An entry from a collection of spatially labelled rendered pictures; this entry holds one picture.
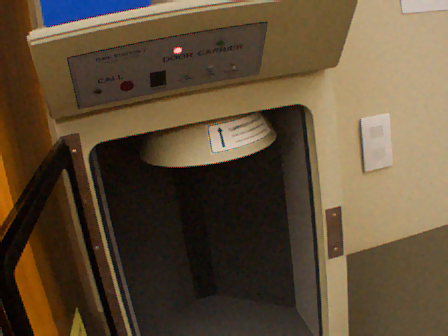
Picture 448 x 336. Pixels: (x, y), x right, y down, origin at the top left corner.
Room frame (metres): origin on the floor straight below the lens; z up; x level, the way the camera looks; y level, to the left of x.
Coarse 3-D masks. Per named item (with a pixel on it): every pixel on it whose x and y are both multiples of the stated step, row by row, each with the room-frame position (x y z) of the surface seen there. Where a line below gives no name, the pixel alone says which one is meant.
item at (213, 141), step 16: (256, 112) 0.71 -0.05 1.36; (176, 128) 0.68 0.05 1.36; (192, 128) 0.68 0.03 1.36; (208, 128) 0.67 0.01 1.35; (224, 128) 0.68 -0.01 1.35; (240, 128) 0.68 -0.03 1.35; (256, 128) 0.70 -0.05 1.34; (272, 128) 0.73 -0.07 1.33; (144, 144) 0.72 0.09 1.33; (160, 144) 0.69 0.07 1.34; (176, 144) 0.68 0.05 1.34; (192, 144) 0.67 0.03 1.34; (208, 144) 0.67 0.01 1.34; (224, 144) 0.67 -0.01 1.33; (240, 144) 0.67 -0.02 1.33; (256, 144) 0.68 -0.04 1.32; (144, 160) 0.71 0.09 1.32; (160, 160) 0.68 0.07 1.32; (176, 160) 0.67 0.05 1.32; (192, 160) 0.66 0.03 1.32; (208, 160) 0.66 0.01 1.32; (224, 160) 0.66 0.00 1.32
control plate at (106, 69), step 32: (224, 32) 0.56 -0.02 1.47; (256, 32) 0.57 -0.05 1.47; (96, 64) 0.55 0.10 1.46; (128, 64) 0.56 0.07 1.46; (160, 64) 0.57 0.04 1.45; (192, 64) 0.58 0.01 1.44; (224, 64) 0.60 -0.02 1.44; (256, 64) 0.61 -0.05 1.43; (96, 96) 0.58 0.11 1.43; (128, 96) 0.60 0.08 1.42
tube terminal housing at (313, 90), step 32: (160, 0) 0.64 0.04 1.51; (192, 96) 0.64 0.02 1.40; (224, 96) 0.65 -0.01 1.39; (256, 96) 0.66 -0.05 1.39; (288, 96) 0.66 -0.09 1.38; (320, 96) 0.67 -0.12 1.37; (64, 128) 0.62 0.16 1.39; (96, 128) 0.62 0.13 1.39; (128, 128) 0.63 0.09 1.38; (160, 128) 0.64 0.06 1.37; (320, 128) 0.67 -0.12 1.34; (320, 160) 0.67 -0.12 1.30; (320, 192) 0.67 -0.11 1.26; (320, 224) 0.69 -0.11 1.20; (320, 256) 0.69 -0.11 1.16
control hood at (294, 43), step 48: (192, 0) 0.53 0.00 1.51; (240, 0) 0.54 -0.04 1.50; (288, 0) 0.55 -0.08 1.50; (336, 0) 0.56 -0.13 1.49; (48, 48) 0.52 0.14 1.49; (96, 48) 0.53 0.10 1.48; (288, 48) 0.60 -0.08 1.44; (336, 48) 0.62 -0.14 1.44; (48, 96) 0.56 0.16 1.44; (144, 96) 0.60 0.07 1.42
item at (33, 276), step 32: (64, 192) 0.54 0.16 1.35; (64, 224) 0.51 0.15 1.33; (32, 256) 0.38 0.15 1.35; (64, 256) 0.48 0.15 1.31; (32, 288) 0.36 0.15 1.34; (64, 288) 0.44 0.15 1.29; (96, 288) 0.57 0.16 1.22; (0, 320) 0.30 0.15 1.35; (32, 320) 0.34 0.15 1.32; (64, 320) 0.41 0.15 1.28; (96, 320) 0.53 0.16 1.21
